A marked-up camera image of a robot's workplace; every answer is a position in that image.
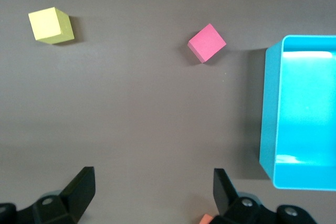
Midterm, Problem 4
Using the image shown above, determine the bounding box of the cyan plastic bin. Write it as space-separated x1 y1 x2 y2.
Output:
259 34 336 191

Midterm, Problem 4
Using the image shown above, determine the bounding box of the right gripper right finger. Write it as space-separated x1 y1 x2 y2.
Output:
209 167 317 224

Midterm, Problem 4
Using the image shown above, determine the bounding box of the yellow foam block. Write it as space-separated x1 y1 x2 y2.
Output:
28 7 75 45

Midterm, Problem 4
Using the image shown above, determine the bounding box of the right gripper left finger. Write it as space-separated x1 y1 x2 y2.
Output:
0 166 96 224

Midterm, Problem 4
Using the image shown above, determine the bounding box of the brown table cover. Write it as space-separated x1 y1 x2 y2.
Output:
0 0 336 224

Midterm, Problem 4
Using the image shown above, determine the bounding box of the crimson foam block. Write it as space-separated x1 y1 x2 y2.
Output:
187 23 227 64

